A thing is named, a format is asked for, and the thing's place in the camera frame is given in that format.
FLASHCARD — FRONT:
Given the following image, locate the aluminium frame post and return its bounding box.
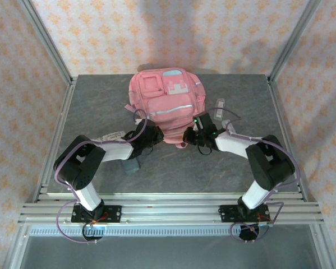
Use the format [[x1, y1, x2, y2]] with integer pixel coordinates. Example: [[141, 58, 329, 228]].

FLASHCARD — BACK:
[[267, 0, 323, 84], [17, 0, 75, 85]]

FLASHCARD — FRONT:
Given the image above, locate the aluminium frame leg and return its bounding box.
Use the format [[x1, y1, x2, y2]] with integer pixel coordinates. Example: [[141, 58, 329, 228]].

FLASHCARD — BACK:
[[1, 224, 31, 269], [309, 224, 336, 269]]

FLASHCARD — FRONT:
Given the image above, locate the aluminium side rail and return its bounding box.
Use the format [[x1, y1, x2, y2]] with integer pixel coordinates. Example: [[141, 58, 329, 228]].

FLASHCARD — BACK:
[[268, 80, 309, 202], [32, 80, 77, 203]]

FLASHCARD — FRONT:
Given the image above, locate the pink school backpack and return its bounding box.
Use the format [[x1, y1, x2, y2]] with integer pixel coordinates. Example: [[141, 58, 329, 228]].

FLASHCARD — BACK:
[[125, 66, 207, 150]]

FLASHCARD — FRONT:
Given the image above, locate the wide aluminium base beam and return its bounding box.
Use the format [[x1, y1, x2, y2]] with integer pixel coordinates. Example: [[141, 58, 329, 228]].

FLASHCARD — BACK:
[[18, 193, 325, 226]]

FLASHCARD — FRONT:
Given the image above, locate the slotted grey cable duct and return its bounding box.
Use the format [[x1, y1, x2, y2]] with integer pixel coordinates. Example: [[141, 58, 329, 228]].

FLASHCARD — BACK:
[[29, 226, 316, 238]]

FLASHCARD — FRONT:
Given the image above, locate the orange patterned backdrop cloth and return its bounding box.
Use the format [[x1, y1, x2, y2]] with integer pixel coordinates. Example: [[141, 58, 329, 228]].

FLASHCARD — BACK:
[[0, 0, 336, 269]]

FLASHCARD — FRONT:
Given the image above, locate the clear plastic pen case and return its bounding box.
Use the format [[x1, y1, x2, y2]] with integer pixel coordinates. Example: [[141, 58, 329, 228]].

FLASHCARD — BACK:
[[220, 118, 237, 136], [212, 98, 228, 122]]

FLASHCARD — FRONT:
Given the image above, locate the grey-blue pencil case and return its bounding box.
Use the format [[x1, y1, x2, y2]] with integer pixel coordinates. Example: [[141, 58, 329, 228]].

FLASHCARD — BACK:
[[123, 157, 142, 174]]

